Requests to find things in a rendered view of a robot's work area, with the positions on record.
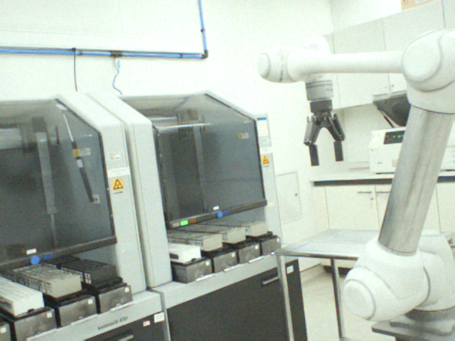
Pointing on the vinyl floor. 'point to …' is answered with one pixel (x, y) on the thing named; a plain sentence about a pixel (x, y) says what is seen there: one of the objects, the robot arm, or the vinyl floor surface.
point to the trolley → (307, 246)
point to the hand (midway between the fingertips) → (327, 160)
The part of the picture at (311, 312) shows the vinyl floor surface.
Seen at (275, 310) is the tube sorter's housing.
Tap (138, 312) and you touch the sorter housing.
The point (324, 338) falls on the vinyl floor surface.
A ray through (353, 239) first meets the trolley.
